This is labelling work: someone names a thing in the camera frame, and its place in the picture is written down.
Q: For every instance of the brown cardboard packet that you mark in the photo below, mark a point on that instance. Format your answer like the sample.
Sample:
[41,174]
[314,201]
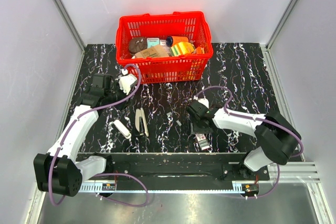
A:
[157,51]

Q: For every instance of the orange bottle blue cap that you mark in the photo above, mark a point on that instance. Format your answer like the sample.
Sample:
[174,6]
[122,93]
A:
[172,40]

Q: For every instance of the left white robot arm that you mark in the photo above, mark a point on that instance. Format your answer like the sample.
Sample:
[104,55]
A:
[57,170]

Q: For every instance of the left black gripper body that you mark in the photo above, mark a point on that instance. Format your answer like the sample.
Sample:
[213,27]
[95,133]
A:
[116,94]

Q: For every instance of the teal white small box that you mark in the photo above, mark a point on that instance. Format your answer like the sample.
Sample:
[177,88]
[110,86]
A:
[152,41]

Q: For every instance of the yellow green snack pack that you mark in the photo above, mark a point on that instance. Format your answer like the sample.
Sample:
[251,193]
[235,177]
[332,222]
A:
[182,48]

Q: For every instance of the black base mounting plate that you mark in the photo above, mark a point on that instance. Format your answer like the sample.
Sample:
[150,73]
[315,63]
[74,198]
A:
[159,165]

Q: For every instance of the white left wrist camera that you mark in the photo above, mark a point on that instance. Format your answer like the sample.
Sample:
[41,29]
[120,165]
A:
[127,81]

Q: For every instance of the white stapler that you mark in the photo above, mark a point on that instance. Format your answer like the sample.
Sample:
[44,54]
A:
[122,129]

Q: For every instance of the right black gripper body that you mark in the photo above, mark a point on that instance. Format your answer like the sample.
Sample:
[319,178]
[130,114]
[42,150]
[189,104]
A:
[198,128]

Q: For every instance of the orange snack packet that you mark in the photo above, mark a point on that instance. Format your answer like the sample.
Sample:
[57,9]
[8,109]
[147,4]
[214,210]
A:
[199,50]

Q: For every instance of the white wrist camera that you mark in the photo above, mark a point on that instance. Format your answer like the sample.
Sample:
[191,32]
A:
[127,81]
[203,101]

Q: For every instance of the red white staple box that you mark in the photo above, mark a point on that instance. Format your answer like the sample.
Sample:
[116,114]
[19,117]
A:
[202,141]

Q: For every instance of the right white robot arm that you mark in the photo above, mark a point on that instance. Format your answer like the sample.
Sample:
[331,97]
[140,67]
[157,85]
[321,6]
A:
[276,137]

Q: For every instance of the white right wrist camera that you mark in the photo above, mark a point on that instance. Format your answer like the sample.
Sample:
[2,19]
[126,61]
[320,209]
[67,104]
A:
[203,101]

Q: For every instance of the red plastic shopping basket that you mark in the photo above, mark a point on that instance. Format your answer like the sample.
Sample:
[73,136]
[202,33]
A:
[190,67]

